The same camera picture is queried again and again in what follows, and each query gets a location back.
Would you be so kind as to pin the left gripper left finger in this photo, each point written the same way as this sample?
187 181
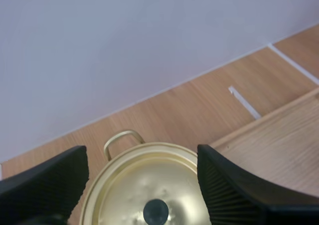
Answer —
45 185

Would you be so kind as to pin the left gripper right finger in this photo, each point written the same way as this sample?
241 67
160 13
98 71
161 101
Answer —
234 190

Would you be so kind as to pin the shallow wooden tray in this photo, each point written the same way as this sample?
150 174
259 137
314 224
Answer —
274 145

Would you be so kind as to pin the gold lid with black knob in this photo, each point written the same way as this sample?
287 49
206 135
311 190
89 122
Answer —
149 185

